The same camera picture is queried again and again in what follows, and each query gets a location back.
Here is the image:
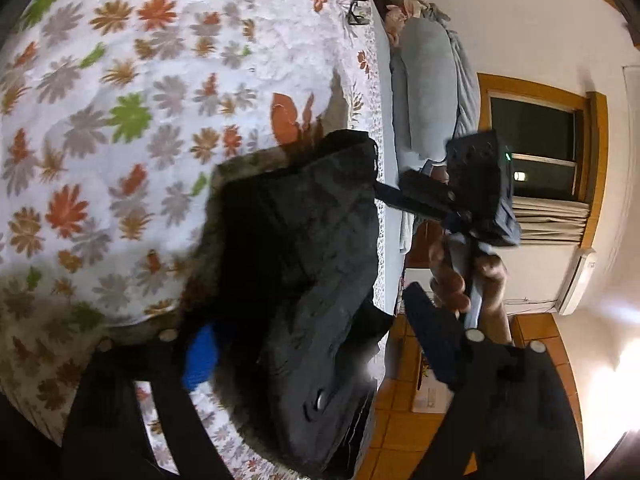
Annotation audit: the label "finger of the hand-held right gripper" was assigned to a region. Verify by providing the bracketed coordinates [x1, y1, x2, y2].
[372, 180, 406, 209]

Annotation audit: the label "beige curtain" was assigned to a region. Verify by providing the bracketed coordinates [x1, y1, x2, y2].
[510, 194, 592, 247]

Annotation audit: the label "white air conditioner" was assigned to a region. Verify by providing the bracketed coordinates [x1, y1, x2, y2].
[556, 249, 599, 317]

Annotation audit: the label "bed with blue sheet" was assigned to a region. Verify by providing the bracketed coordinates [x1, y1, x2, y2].
[372, 10, 418, 311]

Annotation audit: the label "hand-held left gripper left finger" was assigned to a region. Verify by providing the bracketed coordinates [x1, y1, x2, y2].
[60, 327, 236, 480]

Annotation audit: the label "black pants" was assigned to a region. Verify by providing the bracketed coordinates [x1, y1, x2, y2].
[182, 130, 396, 480]

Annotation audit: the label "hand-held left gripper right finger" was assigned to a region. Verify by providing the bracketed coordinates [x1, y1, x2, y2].
[402, 282, 586, 480]

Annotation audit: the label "person's right forearm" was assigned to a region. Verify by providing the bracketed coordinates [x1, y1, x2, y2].
[482, 280, 517, 347]

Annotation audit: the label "floral quilt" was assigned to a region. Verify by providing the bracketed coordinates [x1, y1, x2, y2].
[0, 0, 401, 476]

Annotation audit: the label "grey pillows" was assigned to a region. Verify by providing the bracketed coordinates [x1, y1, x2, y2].
[389, 2, 482, 173]

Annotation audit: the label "person's right hand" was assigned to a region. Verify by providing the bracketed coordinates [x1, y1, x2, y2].
[429, 235, 508, 318]

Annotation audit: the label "eyeglasses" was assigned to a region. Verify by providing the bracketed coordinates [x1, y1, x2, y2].
[345, 0, 372, 27]

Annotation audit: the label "wooden framed window with curtain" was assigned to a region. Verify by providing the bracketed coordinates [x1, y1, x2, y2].
[477, 72, 609, 252]

